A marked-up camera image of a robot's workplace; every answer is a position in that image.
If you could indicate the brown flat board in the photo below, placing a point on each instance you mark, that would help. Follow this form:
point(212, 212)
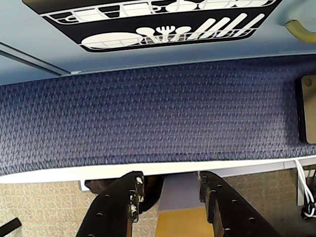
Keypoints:
point(309, 111)

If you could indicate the black bar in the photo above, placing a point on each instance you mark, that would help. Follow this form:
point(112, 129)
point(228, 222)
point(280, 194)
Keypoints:
point(10, 225)

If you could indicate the yellow wooden board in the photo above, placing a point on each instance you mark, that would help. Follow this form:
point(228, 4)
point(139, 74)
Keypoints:
point(180, 224)

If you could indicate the grey box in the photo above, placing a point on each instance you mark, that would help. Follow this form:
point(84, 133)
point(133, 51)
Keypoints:
point(179, 192)

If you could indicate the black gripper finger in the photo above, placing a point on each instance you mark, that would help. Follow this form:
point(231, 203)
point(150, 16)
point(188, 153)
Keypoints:
point(227, 209)
point(111, 209)

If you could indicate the blue woven mat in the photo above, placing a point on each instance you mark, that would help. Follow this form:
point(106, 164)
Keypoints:
point(148, 111)

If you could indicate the blue toy kitchen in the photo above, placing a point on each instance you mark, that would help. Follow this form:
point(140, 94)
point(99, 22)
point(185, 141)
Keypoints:
point(14, 71)

